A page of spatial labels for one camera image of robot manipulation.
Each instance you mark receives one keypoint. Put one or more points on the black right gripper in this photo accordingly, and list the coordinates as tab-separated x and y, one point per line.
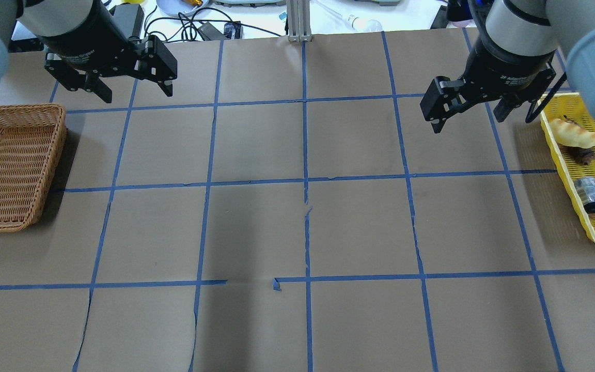
510	71

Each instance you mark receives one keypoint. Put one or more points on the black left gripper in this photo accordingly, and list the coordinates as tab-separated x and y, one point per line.
84	40

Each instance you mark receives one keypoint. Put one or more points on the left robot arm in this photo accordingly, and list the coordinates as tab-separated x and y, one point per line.
42	19

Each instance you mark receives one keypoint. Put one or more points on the blue plate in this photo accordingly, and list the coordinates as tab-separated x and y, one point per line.
173	8

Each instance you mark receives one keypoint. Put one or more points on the toy croissant bread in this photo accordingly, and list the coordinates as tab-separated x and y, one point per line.
568	133

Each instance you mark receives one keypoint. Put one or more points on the brass cylinder tool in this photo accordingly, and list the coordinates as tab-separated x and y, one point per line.
194	3

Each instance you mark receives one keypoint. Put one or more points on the black power adapter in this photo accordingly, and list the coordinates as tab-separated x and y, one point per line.
231	31

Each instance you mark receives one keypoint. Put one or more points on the brown toy root piece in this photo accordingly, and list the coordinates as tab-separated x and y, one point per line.
581	156

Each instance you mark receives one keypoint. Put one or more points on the brown wicker basket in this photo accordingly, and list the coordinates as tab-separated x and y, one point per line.
32	137

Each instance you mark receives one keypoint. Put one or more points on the light bulb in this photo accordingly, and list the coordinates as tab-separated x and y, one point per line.
363	25

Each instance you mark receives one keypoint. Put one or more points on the yellow plastic basket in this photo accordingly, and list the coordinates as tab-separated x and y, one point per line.
571	105

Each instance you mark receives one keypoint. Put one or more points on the aluminium frame post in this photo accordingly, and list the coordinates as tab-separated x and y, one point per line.
299	21

